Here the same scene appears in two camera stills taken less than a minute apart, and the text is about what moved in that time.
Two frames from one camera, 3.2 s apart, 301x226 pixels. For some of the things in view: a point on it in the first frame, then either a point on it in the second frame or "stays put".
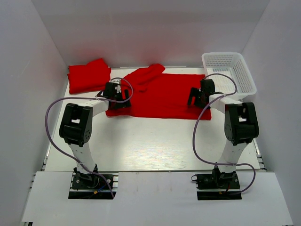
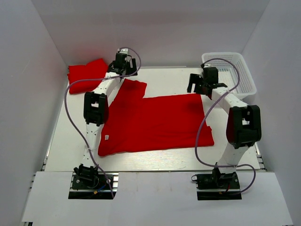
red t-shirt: (160, 96) → (136, 124)
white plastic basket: (234, 65) stays put
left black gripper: (123, 105) → (131, 70)
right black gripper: (195, 92) → (195, 78)
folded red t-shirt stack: (94, 76) stays put
